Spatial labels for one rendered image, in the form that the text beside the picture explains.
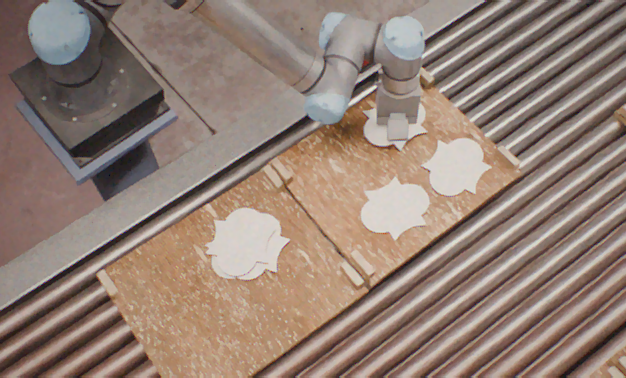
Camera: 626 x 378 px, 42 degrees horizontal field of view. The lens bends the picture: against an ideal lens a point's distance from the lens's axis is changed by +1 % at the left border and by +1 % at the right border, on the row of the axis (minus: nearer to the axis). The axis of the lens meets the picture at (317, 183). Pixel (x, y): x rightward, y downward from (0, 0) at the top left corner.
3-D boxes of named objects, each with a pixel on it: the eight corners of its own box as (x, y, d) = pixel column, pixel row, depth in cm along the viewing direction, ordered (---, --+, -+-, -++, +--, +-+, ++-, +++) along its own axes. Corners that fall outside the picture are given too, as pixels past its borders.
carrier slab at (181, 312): (97, 277, 161) (95, 274, 159) (267, 169, 171) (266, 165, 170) (190, 421, 147) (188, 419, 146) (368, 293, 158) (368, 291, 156)
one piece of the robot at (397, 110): (377, 107, 153) (374, 151, 168) (424, 107, 153) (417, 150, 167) (375, 57, 159) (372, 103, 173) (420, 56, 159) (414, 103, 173)
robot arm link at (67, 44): (32, 75, 167) (11, 36, 155) (61, 24, 172) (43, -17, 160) (86, 91, 166) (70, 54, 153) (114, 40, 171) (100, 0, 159)
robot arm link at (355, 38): (310, 47, 147) (368, 62, 145) (329, 0, 151) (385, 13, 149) (312, 71, 154) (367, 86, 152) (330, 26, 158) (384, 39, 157)
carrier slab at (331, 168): (267, 167, 172) (266, 163, 170) (413, 69, 183) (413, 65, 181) (371, 288, 158) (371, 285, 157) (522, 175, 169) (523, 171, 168)
